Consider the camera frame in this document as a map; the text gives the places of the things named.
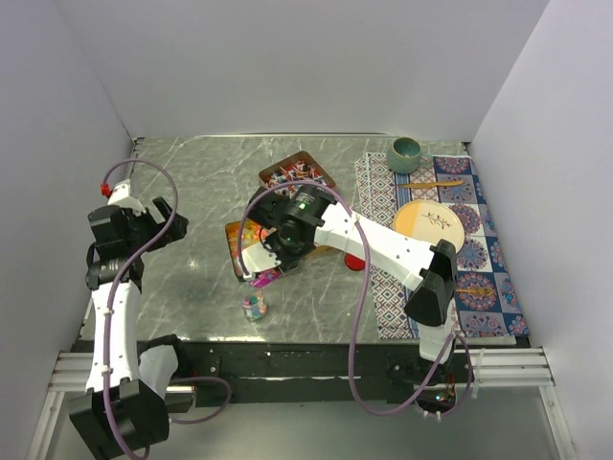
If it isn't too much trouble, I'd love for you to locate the purple plastic scoop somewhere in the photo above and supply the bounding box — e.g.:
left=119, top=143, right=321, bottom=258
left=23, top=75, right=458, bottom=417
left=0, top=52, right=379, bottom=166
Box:
left=249, top=268, right=284, bottom=288

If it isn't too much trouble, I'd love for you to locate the teal ceramic mug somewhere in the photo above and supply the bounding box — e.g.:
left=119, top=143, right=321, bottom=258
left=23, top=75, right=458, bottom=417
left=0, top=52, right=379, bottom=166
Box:
left=386, top=137, right=430, bottom=174

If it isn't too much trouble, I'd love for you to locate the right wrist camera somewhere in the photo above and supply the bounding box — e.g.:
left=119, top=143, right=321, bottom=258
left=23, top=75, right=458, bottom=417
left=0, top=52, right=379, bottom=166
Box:
left=238, top=243, right=281, bottom=282

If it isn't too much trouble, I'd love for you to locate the translucent star candy tin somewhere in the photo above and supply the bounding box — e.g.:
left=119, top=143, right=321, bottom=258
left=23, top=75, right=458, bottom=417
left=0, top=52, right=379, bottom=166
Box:
left=224, top=218, right=269, bottom=281

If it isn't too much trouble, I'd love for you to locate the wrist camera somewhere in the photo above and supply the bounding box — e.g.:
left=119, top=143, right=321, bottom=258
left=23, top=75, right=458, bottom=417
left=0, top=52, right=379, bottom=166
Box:
left=101, top=179, right=146, bottom=216
left=238, top=243, right=281, bottom=282

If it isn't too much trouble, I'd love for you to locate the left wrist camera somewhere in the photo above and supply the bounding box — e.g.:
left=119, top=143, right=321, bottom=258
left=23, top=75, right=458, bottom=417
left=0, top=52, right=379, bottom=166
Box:
left=101, top=179, right=146, bottom=216

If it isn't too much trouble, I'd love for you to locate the patterned placemat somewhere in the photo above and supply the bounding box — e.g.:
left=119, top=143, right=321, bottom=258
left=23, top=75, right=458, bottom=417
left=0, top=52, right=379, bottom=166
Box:
left=356, top=152, right=529, bottom=338

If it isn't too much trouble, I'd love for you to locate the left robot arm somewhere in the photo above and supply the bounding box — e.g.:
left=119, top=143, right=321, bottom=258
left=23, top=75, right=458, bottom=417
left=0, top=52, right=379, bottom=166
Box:
left=69, top=196, right=191, bottom=459

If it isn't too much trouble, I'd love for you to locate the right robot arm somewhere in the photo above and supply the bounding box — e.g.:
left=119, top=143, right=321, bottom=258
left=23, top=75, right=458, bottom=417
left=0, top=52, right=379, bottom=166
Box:
left=241, top=185, right=457, bottom=382

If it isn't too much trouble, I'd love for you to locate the red jar lid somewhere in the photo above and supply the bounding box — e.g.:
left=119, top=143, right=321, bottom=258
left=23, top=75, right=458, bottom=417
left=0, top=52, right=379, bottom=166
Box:
left=344, top=254, right=366, bottom=271

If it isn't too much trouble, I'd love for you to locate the glass jar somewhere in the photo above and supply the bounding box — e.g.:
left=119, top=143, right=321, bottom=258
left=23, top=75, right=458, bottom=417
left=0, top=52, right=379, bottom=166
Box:
left=240, top=285, right=268, bottom=322

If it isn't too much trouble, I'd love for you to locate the lollipop tin box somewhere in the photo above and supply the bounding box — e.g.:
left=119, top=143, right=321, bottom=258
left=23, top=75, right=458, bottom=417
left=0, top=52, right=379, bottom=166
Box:
left=258, top=150, right=336, bottom=189

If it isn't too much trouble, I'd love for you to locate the gold fork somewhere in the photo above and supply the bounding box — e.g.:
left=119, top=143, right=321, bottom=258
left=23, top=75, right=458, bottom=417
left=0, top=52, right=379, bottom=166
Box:
left=456, top=287, right=496, bottom=296

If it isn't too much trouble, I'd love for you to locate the yellow cream plate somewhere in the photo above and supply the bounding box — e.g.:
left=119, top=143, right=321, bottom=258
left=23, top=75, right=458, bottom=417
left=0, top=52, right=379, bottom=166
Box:
left=393, top=199, right=465, bottom=253

